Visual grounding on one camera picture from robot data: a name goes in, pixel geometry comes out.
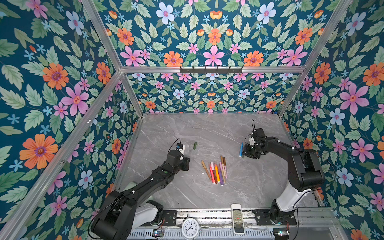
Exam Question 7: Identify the blue highlighter pen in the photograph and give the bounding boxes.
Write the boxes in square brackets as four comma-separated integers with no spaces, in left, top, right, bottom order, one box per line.
[239,142,244,158]

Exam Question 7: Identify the orange highlighter pen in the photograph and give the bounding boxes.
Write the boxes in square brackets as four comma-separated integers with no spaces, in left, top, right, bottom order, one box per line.
[214,164,220,184]

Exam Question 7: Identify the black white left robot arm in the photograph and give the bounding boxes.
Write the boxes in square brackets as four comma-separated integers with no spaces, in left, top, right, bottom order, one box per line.
[89,150,191,240]

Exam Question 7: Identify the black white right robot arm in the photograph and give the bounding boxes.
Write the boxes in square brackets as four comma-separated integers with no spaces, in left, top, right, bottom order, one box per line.
[242,128,325,225]

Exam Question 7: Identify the tan brown pen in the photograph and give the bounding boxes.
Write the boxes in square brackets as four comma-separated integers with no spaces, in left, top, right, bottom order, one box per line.
[201,160,212,181]

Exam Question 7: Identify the brown lilac pen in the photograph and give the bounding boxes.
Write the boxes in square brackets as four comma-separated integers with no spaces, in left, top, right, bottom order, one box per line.
[221,157,228,179]

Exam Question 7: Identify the pink highlighter pen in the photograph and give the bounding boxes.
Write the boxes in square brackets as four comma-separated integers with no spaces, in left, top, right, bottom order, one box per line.
[209,165,216,184]

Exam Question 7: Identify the beige capybara pen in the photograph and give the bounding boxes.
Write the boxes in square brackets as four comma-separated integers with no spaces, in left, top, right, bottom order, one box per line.
[220,156,226,183]

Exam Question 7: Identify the purple highlighter pen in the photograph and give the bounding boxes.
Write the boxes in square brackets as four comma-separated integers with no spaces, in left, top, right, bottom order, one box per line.
[218,167,224,186]

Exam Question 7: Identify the pale green sponge block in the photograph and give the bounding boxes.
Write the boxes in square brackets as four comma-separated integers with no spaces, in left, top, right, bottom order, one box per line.
[123,182,136,191]

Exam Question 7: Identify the white analog clock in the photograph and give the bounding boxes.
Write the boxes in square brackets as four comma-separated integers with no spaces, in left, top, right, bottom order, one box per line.
[182,218,200,240]

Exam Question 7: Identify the white remote control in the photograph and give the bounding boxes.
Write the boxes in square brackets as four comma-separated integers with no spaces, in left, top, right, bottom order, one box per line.
[231,204,245,235]

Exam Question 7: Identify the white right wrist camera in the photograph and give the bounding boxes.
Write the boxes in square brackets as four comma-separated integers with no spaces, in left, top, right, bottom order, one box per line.
[249,137,256,146]

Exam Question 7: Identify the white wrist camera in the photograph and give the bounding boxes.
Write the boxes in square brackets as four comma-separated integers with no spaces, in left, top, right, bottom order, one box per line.
[249,137,256,146]
[176,143,185,155]

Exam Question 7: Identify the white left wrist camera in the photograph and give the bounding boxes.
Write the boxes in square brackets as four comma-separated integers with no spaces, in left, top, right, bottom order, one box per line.
[176,143,185,155]

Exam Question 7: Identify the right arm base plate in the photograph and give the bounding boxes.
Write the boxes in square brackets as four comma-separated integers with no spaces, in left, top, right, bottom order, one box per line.
[252,209,297,226]

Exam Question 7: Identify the black hook rail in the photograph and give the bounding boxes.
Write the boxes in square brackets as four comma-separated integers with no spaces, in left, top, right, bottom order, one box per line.
[179,66,243,75]

